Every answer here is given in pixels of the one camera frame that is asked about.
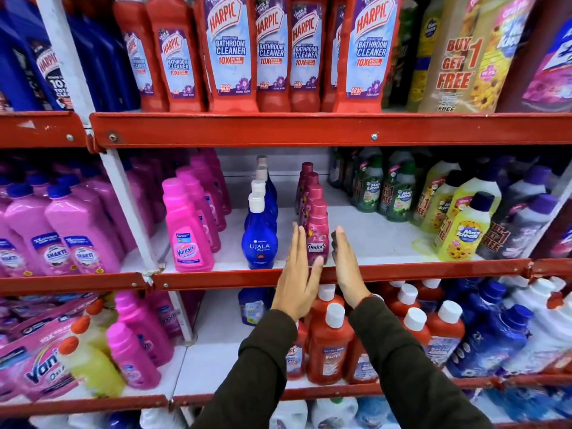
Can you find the group of pink blue-capped bottles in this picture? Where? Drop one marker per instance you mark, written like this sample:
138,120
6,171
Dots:
71,223

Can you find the person's right forearm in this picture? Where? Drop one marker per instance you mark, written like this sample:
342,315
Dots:
411,379

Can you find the person's right hand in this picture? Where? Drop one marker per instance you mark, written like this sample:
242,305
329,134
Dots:
349,274

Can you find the lilac purple-capped cleaner bottle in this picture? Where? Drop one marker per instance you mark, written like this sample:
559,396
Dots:
523,187
514,232

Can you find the white shelf upright post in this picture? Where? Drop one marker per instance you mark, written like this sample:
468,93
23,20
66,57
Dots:
120,187
549,214

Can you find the pink stain remover pouch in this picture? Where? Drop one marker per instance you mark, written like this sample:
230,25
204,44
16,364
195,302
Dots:
35,366
40,310

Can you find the row of red cleaner bottles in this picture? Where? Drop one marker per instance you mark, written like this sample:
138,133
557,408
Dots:
232,53

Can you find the light blue bottle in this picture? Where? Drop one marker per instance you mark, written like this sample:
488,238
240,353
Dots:
373,413

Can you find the person's left hand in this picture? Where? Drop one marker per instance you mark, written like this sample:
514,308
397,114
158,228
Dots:
292,281

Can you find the yellow orange-capped bottle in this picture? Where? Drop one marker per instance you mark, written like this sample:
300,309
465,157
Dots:
91,330
102,310
89,368

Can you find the group of green cleaner bottles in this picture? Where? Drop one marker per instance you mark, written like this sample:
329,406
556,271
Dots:
371,187

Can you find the person's right fingers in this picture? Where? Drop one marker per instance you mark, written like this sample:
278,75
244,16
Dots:
342,250

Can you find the person's left thumb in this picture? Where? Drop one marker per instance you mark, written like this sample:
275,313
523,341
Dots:
316,276

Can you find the blue white-capped bottle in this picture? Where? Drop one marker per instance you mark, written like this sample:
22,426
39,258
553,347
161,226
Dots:
269,201
270,185
262,161
259,241

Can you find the row of blue cleaner bottles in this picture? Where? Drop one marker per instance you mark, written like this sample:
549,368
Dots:
89,53

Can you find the white green-capped jug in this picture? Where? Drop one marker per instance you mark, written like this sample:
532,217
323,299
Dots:
333,413
289,416

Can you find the pink liquid bottle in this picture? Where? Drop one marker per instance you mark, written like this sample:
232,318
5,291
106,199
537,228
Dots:
165,310
132,357
143,321

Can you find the small blue bottle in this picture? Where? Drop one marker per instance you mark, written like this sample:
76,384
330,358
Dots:
254,306

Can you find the dark green cleaner bottle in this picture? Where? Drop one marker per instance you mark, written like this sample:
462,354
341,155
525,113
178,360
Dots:
402,53

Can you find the yellow twin bottle pack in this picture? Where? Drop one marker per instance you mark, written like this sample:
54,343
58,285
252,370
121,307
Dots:
473,58

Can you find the group of orange disinfectant bottles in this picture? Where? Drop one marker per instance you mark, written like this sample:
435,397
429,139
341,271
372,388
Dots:
328,348

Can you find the maroon fabric softener bottle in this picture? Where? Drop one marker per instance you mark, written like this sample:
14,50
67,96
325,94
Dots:
314,192
304,167
309,178
318,232

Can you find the yellow black-capped cleaner bottle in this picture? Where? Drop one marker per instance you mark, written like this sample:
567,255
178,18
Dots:
435,174
473,187
464,232
440,201

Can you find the row of blue jugs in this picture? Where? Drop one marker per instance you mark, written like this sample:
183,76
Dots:
527,402

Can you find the purple floor cleaner bottle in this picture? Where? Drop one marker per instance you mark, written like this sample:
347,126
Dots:
558,241
545,71

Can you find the person's left forearm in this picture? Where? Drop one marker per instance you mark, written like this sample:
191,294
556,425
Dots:
254,375

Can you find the red edged white shelf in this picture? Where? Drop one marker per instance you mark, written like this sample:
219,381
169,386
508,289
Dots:
313,129
40,129
67,283
201,352
552,266
80,405
223,279

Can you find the pink stain remover bottle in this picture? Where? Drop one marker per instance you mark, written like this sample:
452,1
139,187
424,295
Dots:
210,176
201,198
219,167
185,236

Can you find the blue detergent bottle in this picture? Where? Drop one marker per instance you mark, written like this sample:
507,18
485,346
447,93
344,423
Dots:
485,299
487,344

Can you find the yellow green cleaner bottle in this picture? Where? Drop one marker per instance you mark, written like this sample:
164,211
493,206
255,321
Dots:
424,58

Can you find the white detergent bottle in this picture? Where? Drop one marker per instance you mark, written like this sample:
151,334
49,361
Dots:
534,290
540,339

